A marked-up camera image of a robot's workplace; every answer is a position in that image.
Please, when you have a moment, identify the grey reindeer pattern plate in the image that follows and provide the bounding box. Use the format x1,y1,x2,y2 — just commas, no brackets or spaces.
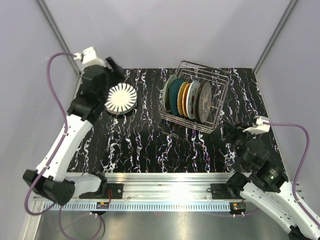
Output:
198,81,212,124

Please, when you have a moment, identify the small circuit board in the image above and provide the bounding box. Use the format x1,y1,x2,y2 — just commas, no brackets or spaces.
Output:
230,201,247,212
96,202,110,209

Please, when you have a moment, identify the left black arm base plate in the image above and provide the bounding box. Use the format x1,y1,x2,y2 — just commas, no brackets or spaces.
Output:
79,183,124,200

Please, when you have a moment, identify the right small circuit board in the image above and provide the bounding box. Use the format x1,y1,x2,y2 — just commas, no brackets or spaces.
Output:
230,201,247,212

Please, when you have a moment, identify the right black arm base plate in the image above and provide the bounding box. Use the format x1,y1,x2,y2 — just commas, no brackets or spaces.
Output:
210,183,232,200

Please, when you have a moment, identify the aluminium mounting rail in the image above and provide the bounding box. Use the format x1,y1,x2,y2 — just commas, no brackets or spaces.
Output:
33,172,305,201

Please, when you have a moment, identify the dark blue glazed plate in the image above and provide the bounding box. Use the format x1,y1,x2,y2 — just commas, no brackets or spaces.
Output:
194,81,205,123

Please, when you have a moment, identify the mint green flower plate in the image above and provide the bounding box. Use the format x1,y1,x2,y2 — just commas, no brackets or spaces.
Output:
162,74,177,111

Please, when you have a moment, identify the white slotted cable duct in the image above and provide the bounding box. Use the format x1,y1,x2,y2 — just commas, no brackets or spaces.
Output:
52,201,231,212

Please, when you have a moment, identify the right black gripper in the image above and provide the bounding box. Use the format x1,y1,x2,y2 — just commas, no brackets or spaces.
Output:
221,120,257,170

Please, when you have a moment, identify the yellow woven pattern plate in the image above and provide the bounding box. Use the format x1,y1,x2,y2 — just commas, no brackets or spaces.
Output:
177,82,188,116

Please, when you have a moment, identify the metal wire dish rack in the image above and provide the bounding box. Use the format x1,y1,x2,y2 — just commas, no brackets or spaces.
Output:
159,60,231,134

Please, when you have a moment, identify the orange woven basket plate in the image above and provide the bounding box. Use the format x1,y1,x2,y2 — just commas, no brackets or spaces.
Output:
182,83,191,117

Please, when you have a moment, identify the white watermelon pattern plate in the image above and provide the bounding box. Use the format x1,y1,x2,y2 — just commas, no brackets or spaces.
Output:
186,80,200,120

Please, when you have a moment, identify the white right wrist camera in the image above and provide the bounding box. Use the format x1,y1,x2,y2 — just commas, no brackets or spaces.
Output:
242,115,270,135

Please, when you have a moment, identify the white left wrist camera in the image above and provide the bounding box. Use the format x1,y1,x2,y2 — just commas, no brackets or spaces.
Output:
72,46,106,68

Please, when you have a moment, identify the white blue striped plate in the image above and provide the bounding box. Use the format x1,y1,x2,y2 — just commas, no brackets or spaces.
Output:
104,82,138,115

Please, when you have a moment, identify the teal square plate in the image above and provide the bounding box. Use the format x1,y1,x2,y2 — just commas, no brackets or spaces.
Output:
169,78,185,116

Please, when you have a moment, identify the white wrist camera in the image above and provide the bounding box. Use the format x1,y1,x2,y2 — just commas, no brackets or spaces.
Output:
242,115,270,135
72,46,106,68

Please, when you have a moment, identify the left aluminium frame post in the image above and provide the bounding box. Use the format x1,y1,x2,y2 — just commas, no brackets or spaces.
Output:
35,0,81,87

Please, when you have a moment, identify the right aluminium frame post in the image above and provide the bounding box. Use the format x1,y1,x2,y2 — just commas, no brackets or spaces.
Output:
253,0,300,75

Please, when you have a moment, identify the left small circuit board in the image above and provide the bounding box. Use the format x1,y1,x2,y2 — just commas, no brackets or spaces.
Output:
96,202,110,209

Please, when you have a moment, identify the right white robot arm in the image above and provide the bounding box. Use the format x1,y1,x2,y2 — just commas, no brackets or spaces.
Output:
223,117,320,240

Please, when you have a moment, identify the aluminium frame post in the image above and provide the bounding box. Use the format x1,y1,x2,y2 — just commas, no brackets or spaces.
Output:
253,0,300,75
35,0,81,87

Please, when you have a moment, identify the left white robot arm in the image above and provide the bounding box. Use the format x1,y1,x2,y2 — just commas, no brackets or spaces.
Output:
22,56,124,206

